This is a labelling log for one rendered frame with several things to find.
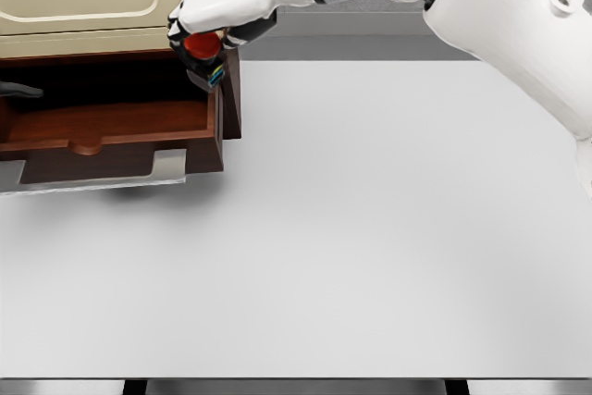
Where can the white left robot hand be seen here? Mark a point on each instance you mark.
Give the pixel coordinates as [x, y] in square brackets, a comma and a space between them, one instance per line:
[20, 90]

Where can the red button switch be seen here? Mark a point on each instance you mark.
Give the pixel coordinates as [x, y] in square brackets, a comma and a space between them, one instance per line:
[201, 45]

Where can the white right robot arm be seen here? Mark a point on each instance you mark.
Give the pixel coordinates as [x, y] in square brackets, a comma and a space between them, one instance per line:
[499, 20]

